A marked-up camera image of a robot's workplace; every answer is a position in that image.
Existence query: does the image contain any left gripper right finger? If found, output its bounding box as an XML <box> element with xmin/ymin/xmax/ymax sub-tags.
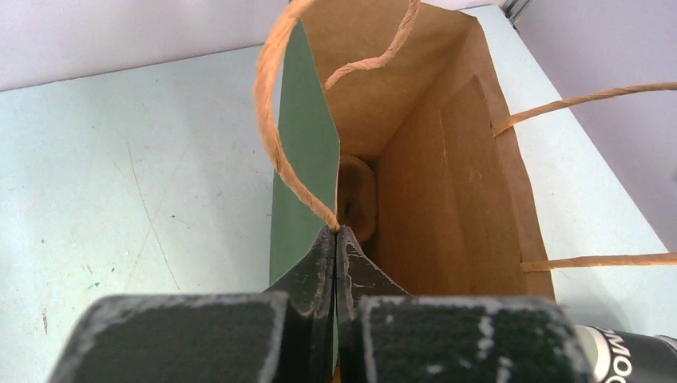
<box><xmin>336</xmin><ymin>226</ymin><xmax>593</xmax><ymax>382</ymax></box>

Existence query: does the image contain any black paper coffee cup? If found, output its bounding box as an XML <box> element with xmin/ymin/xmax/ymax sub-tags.
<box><xmin>575</xmin><ymin>325</ymin><xmax>676</xmax><ymax>383</ymax></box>

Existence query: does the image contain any green paper bag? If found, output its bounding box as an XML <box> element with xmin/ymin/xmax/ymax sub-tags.
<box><xmin>254</xmin><ymin>1</ymin><xmax>665</xmax><ymax>303</ymax></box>

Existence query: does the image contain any single brown cup carrier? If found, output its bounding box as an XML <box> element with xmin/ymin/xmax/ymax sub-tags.
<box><xmin>337</xmin><ymin>154</ymin><xmax>378</xmax><ymax>243</ymax></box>

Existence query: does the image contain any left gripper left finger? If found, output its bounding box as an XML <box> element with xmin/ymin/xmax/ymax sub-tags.
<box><xmin>49</xmin><ymin>228</ymin><xmax>336</xmax><ymax>382</ymax></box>

